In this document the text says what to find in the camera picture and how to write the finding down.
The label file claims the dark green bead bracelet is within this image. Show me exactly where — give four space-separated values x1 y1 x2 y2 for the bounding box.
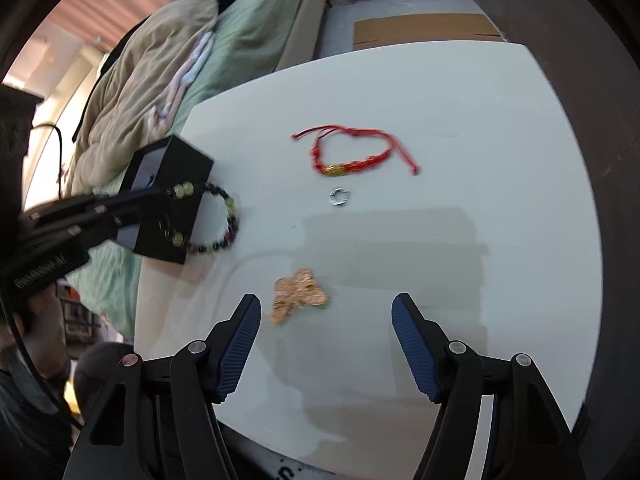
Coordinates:
159 180 241 255

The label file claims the red string bracelet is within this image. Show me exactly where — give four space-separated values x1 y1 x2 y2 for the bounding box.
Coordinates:
290 123 421 179

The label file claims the black jewelry box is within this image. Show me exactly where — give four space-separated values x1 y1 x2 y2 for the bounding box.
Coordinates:
115 136 214 264

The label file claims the gold butterfly brooch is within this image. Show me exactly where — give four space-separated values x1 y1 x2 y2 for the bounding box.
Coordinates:
269 269 329 323

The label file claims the beige blanket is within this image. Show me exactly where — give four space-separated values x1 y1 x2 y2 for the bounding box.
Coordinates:
64 0 218 196

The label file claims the pink curtain by window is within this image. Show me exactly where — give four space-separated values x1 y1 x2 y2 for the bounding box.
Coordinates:
47 0 178 52

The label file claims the bed with green sheet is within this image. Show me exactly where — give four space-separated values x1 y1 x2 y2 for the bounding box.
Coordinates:
64 0 331 340

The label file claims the flat brown cardboard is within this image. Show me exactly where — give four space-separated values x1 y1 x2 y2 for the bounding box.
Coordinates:
352 13 503 50

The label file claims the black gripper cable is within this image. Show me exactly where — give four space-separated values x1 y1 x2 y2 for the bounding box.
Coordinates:
27 122 66 201

